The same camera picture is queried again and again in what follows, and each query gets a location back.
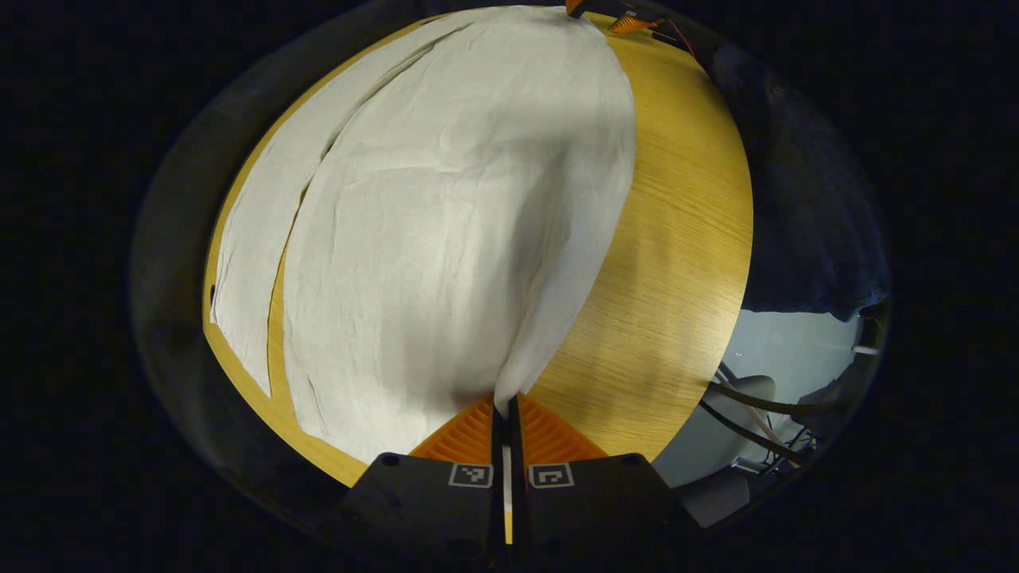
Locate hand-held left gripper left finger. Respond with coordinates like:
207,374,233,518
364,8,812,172
338,392,506,570

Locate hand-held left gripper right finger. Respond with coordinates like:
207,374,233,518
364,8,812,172
509,392,701,570

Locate white jeans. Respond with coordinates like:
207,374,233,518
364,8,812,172
209,6,638,466

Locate red cable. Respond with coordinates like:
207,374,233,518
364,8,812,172
667,18,697,58

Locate black cable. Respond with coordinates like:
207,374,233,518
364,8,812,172
699,400,806,464
707,380,849,416

